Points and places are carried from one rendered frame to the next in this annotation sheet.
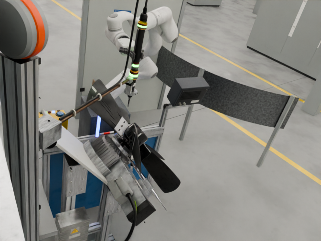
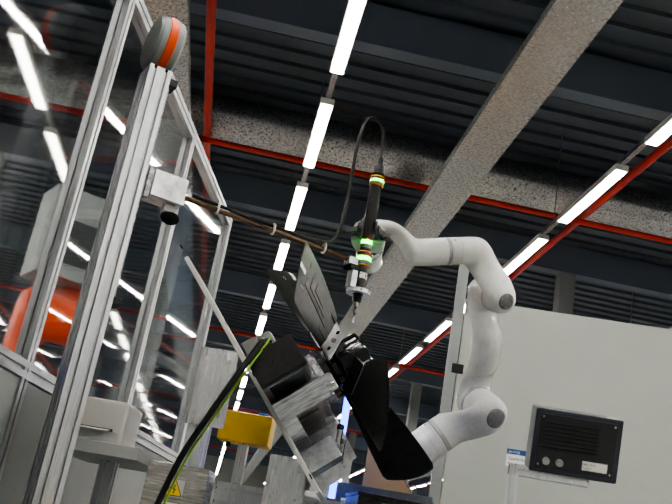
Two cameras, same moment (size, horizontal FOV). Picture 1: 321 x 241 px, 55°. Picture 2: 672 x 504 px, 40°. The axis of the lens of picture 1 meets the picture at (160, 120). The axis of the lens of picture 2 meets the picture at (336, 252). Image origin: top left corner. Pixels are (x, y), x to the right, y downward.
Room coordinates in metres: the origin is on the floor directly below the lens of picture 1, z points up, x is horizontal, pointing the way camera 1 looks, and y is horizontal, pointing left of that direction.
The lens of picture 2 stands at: (-0.46, -1.46, 0.67)
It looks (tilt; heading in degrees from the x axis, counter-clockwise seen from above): 19 degrees up; 43
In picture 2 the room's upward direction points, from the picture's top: 10 degrees clockwise
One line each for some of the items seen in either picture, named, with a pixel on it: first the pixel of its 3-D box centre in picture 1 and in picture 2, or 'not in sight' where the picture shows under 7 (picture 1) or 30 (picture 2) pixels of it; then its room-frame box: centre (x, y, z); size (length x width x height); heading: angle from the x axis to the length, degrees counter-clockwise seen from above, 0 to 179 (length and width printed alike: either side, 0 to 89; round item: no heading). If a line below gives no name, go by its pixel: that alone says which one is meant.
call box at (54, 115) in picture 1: (52, 122); (246, 431); (1.52, 0.64, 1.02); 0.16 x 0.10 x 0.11; 127
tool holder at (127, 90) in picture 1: (131, 84); (357, 277); (1.40, 0.19, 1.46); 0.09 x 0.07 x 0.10; 162
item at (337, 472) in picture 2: not in sight; (326, 469); (1.39, 0.17, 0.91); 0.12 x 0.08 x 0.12; 127
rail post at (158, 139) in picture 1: (150, 170); not in sight; (2.02, -0.02, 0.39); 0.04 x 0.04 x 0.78; 37
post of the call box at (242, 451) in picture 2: not in sight; (239, 464); (1.52, 0.64, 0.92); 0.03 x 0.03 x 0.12; 37
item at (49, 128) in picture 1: (43, 132); (162, 189); (0.82, 0.37, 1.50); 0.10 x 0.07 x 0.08; 162
